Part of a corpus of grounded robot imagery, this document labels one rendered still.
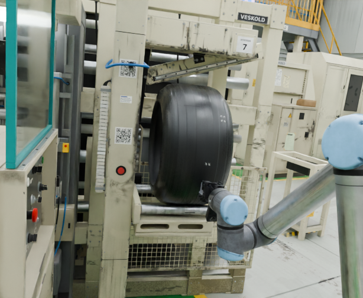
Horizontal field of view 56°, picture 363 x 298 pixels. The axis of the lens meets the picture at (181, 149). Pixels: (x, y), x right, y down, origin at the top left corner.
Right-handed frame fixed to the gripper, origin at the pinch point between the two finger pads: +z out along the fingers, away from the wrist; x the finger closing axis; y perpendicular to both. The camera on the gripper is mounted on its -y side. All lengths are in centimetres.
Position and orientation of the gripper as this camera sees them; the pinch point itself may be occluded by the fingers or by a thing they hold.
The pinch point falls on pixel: (203, 193)
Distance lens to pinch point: 147.9
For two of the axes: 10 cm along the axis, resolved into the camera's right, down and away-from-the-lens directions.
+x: -9.7, -0.5, -2.3
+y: 0.7, -9.9, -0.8
